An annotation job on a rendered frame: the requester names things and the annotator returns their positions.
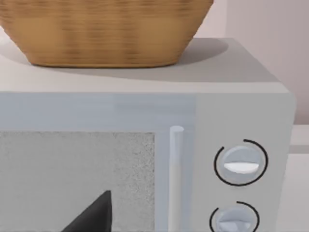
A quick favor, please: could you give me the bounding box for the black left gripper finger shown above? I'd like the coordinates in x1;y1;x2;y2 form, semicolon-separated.
60;190;113;232

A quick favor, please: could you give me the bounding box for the microwave door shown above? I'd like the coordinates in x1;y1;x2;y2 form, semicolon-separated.
0;93;197;232

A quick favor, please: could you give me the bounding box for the small round microwave knob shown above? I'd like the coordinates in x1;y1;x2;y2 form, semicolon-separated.
216;206;254;232

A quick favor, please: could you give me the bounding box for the large round microwave knob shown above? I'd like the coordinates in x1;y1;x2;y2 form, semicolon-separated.
221;145;263;184

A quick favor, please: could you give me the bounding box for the pale microwave oven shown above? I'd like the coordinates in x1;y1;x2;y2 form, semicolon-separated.
0;37;297;232

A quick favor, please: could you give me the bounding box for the woven wicker basket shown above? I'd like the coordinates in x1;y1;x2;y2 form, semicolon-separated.
0;0;214;68

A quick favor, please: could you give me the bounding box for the pale microwave door handle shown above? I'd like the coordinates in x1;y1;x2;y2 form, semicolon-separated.
169;125;184;232

